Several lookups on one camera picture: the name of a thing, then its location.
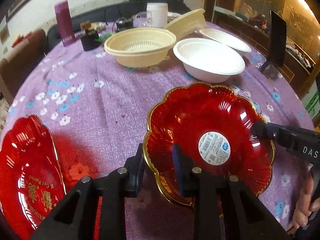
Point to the black device with cables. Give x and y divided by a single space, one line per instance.
124 24

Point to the black leather sofa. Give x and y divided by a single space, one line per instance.
127 9

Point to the white paper bowl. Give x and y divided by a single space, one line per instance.
227 39
207 60

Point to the black round container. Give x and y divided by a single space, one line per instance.
90 40

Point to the white plastic jar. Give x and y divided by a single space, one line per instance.
157 14

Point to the brown armchair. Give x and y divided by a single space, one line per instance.
20 62

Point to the purple floral tablecloth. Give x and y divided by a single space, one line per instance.
96 111

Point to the right hand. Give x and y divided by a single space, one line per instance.
305 206

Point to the small wooden figure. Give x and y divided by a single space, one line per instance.
84 26

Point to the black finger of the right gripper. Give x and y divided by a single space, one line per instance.
285 136

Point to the green plastic wrapper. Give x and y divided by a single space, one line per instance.
102 37

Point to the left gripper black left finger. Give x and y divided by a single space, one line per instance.
75 215

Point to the cream plastic bowl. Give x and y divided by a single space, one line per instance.
140 47
187 23

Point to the red plate with gold characters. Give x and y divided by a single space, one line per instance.
31 178

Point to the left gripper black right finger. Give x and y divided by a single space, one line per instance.
224 207

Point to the red bowl with white sticker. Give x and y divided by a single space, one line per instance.
212 125

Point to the black phone on stand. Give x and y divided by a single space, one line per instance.
276 52

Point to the purple thermos bottle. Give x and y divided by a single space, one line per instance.
64 23

